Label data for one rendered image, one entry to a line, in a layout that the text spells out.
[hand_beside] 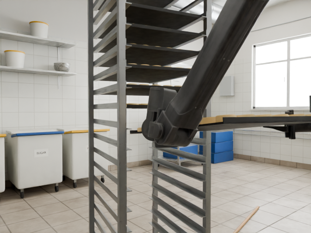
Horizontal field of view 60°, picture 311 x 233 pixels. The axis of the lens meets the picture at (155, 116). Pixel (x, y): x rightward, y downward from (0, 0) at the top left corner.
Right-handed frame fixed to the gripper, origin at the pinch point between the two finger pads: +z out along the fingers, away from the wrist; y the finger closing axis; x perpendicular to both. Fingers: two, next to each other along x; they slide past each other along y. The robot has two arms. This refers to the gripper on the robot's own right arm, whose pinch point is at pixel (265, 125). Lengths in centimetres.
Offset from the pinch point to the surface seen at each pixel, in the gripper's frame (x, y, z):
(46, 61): -202, 107, 277
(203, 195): -32, -34, 29
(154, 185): -74, -38, 71
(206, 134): -29.6, -2.9, 26.0
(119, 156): 2, -11, 58
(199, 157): -34.0, -15.0, 31.1
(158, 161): -68, -20, 65
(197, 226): -37, -51, 34
